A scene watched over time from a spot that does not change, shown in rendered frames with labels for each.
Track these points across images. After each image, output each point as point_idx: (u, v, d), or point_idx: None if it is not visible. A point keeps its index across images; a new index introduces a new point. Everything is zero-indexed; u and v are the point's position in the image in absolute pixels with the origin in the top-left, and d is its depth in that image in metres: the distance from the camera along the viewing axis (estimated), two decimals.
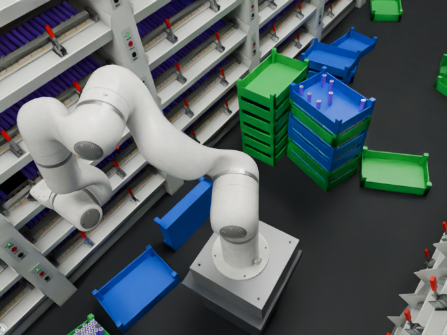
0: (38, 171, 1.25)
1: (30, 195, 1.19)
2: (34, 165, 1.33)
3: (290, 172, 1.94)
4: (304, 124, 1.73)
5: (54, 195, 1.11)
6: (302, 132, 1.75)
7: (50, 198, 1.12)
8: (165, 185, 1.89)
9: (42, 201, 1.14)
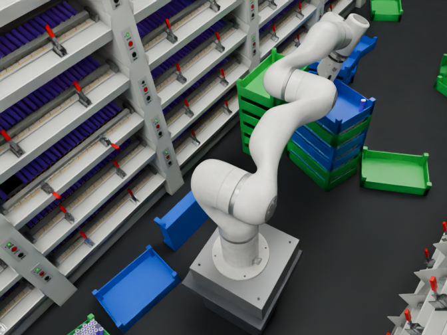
0: None
1: None
2: (34, 165, 1.33)
3: (290, 172, 1.94)
4: (304, 124, 1.73)
5: None
6: (302, 132, 1.75)
7: None
8: (165, 185, 1.89)
9: None
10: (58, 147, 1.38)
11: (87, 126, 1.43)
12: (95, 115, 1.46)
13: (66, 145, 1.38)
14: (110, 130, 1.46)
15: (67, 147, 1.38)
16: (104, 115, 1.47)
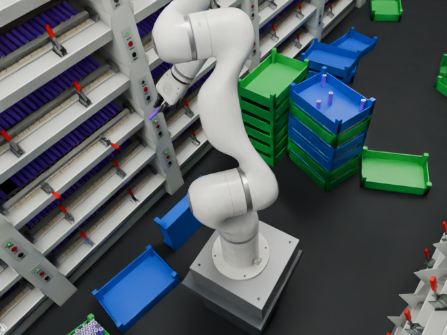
0: (153, 106, 1.43)
1: (172, 106, 1.40)
2: (34, 165, 1.33)
3: (290, 172, 1.94)
4: (304, 124, 1.73)
5: (179, 74, 1.30)
6: (302, 132, 1.75)
7: (181, 79, 1.31)
8: (165, 185, 1.89)
9: (181, 89, 1.34)
10: (58, 147, 1.38)
11: (87, 126, 1.43)
12: (95, 115, 1.46)
13: (66, 145, 1.38)
14: (110, 130, 1.46)
15: (67, 147, 1.38)
16: (104, 115, 1.47)
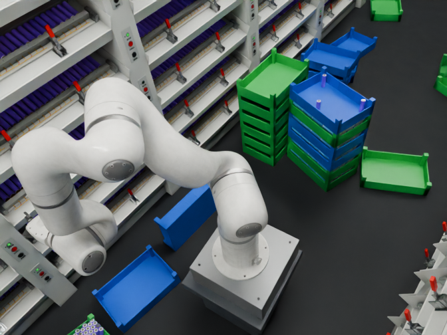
0: None
1: (26, 230, 1.08)
2: None
3: (290, 172, 1.94)
4: (304, 124, 1.73)
5: None
6: (302, 132, 1.75)
7: (48, 236, 1.01)
8: (165, 185, 1.89)
9: (40, 239, 1.03)
10: None
11: None
12: None
13: None
14: None
15: None
16: None
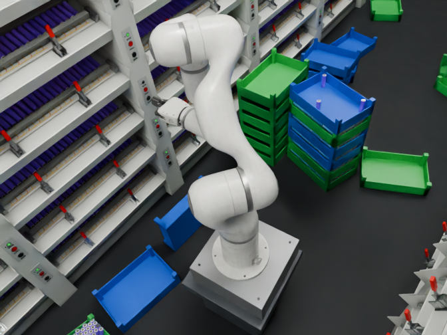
0: (154, 104, 1.48)
1: None
2: (30, 163, 1.33)
3: (290, 172, 1.94)
4: (304, 124, 1.73)
5: None
6: (302, 132, 1.75)
7: None
8: (165, 185, 1.89)
9: None
10: (54, 144, 1.38)
11: (84, 123, 1.44)
12: None
13: (62, 142, 1.39)
14: (110, 130, 1.46)
15: (64, 144, 1.38)
16: (101, 112, 1.47)
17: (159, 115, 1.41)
